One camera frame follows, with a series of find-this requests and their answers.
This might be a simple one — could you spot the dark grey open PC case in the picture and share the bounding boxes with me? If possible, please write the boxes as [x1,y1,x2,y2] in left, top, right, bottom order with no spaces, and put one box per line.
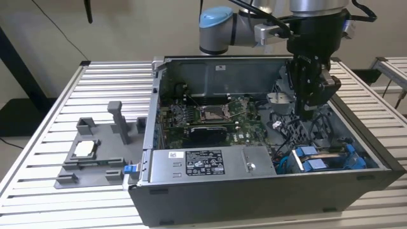
[127,54,407,227]

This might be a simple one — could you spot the CPU socket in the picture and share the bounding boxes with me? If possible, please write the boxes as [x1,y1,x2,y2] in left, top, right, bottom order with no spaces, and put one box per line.
[199,104,231,124]

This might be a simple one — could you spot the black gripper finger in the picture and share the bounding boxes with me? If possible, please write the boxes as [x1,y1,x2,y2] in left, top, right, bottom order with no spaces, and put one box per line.
[306,71,343,120]
[285,58,309,120]

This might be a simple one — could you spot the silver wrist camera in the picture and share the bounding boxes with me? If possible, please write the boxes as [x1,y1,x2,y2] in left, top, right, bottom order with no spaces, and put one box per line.
[254,22,289,46]

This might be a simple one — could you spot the metal slat side table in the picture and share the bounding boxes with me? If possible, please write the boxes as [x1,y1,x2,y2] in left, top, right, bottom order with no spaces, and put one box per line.
[370,56,407,102]

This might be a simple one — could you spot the grey parts rack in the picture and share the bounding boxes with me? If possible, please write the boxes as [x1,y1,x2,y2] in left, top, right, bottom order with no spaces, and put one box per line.
[55,100,150,190]

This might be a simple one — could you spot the grey disk bay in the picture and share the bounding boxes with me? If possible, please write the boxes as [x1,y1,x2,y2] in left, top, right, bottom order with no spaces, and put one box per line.
[291,137,371,174]

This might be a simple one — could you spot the thick black gripper cable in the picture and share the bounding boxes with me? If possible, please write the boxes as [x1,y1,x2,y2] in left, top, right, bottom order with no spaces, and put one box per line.
[229,0,295,39]

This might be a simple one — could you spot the thin black wall cable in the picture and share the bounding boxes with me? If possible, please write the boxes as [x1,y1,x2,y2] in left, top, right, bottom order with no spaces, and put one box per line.
[30,0,91,63]

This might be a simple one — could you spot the small grey wrist camera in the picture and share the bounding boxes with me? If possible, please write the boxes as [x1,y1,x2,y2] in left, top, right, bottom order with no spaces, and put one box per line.
[345,19,358,41]

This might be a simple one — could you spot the silver power supply unit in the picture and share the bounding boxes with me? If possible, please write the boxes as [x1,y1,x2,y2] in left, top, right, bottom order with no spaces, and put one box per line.
[148,146,277,184]

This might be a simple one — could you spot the thick black hanging cable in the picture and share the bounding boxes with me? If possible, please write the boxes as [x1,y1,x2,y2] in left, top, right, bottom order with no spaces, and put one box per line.
[83,0,95,24]

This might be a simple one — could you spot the green motherboard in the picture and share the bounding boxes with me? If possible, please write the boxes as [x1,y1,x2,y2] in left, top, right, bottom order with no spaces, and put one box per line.
[159,95,271,149]

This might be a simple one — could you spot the silver metal bracket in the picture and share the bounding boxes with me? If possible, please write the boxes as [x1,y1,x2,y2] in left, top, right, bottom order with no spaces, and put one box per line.
[266,92,293,106]

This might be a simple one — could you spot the black RAM slot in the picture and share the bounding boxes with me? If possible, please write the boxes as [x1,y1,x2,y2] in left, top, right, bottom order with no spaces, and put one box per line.
[163,121,241,128]

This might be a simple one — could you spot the black plastic fan shroud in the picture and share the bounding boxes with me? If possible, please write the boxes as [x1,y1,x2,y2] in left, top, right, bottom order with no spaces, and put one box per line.
[259,107,311,153]

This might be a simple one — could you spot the black looped wire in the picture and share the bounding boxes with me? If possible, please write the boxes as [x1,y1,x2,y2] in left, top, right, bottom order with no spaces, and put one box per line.
[270,111,301,135]

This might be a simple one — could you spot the black desk stand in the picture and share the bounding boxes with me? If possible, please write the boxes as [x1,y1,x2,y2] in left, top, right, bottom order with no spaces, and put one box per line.
[0,26,60,138]

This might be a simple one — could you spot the blue data wire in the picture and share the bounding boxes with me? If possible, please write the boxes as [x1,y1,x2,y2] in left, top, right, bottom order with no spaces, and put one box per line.
[279,154,290,173]

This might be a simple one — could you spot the locking lever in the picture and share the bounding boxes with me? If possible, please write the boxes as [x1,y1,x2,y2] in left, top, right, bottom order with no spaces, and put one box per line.
[186,93,203,108]

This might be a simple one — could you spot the black disk wire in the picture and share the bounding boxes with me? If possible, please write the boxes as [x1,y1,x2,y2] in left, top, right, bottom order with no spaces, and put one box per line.
[310,114,337,145]

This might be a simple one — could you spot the silver CPU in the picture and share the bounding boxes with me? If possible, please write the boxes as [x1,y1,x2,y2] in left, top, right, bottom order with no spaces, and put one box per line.
[74,141,96,157]

